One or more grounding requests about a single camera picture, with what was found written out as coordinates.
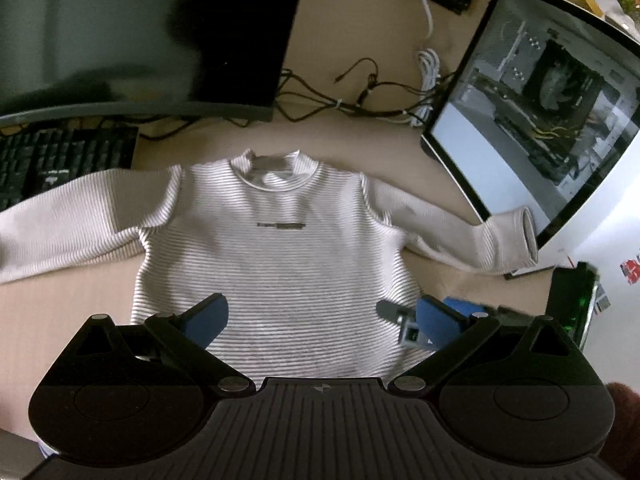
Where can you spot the striped white sweater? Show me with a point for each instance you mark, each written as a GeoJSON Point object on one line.
{"type": "Point", "coordinates": [270, 260]}

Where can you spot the curved black monitor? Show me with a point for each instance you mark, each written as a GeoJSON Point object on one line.
{"type": "Point", "coordinates": [100, 35]}

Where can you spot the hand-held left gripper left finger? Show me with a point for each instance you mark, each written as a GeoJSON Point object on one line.
{"type": "Point", "coordinates": [207, 320]}

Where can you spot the white computer case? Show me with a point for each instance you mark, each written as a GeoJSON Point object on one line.
{"type": "Point", "coordinates": [530, 125]}

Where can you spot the person's dark red clothing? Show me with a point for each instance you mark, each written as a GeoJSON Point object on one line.
{"type": "Point", "coordinates": [625, 425]}

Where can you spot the red and white object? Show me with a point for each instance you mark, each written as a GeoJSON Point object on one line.
{"type": "Point", "coordinates": [631, 270]}

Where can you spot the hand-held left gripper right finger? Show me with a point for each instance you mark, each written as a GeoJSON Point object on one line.
{"type": "Point", "coordinates": [440, 325]}

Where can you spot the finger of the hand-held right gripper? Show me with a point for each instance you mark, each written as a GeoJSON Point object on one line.
{"type": "Point", "coordinates": [407, 332]}
{"type": "Point", "coordinates": [467, 306]}

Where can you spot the black keyboard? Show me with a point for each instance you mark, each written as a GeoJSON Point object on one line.
{"type": "Point", "coordinates": [65, 165]}

